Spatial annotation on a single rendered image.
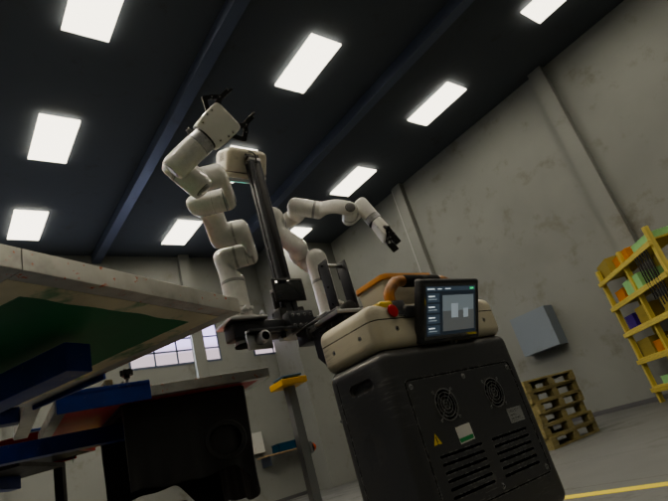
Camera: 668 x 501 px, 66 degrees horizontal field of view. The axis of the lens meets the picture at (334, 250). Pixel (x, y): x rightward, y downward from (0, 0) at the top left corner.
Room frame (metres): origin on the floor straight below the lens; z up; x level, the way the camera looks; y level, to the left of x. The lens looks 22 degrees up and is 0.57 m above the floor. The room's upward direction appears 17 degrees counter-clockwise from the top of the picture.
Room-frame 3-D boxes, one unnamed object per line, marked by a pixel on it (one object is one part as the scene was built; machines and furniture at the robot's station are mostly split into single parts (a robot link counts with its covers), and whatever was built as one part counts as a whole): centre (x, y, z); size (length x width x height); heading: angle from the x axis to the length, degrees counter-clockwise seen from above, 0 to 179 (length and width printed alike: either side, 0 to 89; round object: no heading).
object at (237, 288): (1.86, 0.41, 1.21); 0.16 x 0.13 x 0.15; 42
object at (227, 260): (1.87, 0.41, 1.37); 0.13 x 0.10 x 0.16; 95
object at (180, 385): (2.10, 0.89, 0.97); 0.79 x 0.58 x 0.04; 129
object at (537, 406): (7.27, -1.96, 0.41); 1.16 x 0.79 x 0.82; 130
